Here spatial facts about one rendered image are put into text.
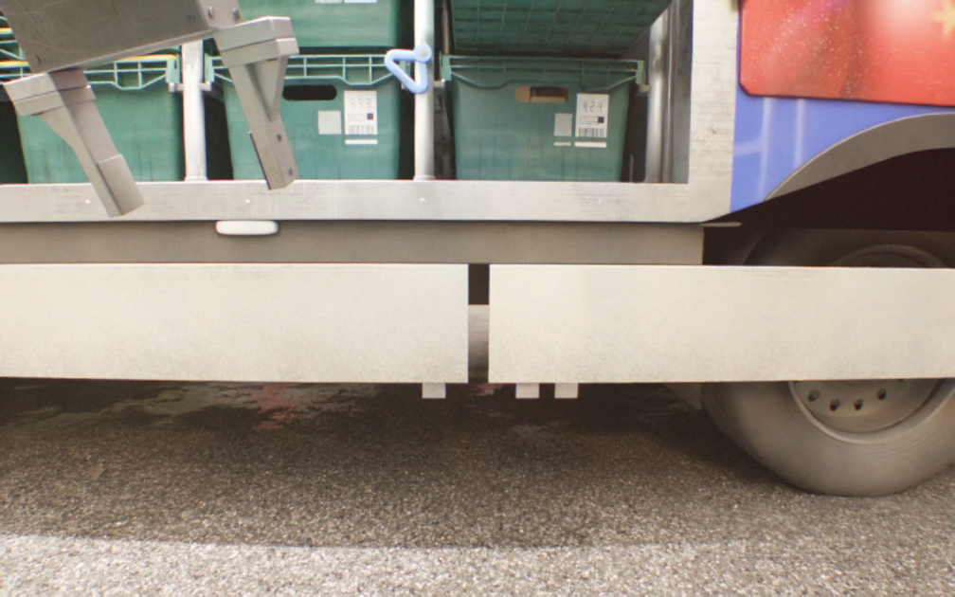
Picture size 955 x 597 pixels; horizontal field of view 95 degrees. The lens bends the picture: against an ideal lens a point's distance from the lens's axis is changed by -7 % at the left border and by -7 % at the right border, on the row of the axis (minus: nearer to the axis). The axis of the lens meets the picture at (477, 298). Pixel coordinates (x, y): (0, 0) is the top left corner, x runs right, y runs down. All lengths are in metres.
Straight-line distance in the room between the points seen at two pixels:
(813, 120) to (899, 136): 0.16
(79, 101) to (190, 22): 0.12
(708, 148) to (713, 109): 0.06
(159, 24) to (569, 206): 0.61
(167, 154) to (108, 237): 0.22
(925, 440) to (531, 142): 1.08
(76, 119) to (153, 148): 0.74
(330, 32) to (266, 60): 0.74
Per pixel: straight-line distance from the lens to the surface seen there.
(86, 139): 0.43
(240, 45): 0.35
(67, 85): 0.43
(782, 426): 1.17
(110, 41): 0.38
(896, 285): 1.10
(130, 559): 1.08
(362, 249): 0.82
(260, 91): 0.36
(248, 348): 0.89
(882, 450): 1.36
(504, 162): 0.97
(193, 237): 0.93
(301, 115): 1.03
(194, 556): 1.03
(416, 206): 0.79
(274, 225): 0.86
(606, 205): 0.82
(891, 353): 1.12
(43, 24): 0.41
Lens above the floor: 0.55
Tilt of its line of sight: 7 degrees down
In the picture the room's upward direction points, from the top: straight up
